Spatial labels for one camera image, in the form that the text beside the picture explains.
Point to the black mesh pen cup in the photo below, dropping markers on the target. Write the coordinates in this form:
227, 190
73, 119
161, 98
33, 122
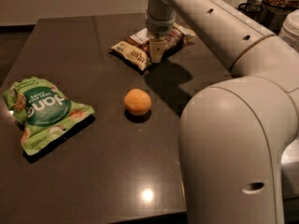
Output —
249, 8

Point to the brown chip bag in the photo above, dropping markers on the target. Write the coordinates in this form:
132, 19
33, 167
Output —
136, 48

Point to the white labelled container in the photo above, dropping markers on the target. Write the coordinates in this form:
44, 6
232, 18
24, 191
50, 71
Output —
289, 31

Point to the green chip bag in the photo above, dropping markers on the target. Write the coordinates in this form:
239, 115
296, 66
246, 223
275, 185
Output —
44, 111

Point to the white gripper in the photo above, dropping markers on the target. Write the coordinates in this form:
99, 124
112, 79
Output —
160, 26

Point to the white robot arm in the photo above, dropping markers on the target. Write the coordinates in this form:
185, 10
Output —
232, 134

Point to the orange fruit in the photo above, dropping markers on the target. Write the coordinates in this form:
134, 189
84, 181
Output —
137, 102

